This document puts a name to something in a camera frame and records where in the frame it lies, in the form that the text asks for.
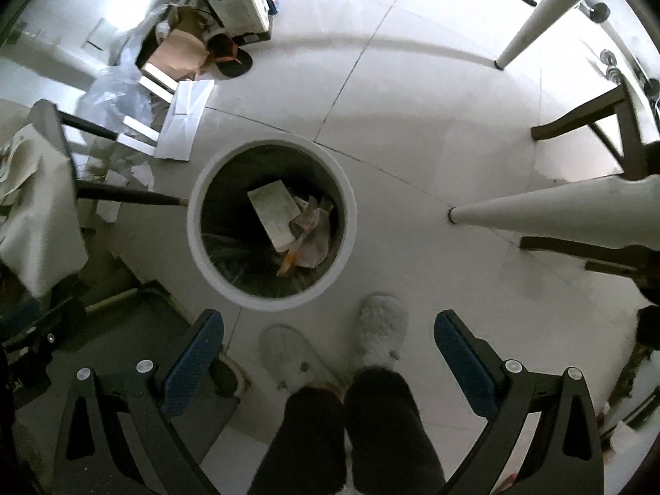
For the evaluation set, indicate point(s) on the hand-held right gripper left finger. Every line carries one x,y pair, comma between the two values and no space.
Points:
193,356

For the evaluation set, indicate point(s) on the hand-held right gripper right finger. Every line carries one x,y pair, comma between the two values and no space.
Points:
464,358

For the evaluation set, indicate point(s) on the round white trash bin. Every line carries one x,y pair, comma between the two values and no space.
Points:
340,185

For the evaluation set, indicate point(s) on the white fluffy slipper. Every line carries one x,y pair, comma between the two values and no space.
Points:
382,332
291,356

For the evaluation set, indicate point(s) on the person's black trouser leg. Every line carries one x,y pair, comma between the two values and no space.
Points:
296,443
389,423

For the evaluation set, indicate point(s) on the crumpled clear plastic wrapper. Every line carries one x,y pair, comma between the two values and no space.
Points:
312,240

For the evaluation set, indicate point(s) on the white paper sheet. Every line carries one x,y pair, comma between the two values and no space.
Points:
273,209

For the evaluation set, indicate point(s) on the white tapered table leg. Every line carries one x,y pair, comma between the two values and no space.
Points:
549,2
557,203

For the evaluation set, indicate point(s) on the black chair with beige cloth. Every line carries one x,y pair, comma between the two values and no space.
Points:
36,196

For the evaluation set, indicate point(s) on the clear plastic bag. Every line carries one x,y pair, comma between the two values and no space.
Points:
116,100

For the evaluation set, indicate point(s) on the dark wooden chair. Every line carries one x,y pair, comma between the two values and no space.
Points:
629,129

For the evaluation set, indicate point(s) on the black and orange cap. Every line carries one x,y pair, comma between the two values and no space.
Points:
229,54

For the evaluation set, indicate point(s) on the brown cardboard piece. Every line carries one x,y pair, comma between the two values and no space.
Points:
178,51

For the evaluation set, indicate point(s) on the white appliance box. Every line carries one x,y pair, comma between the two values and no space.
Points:
242,8

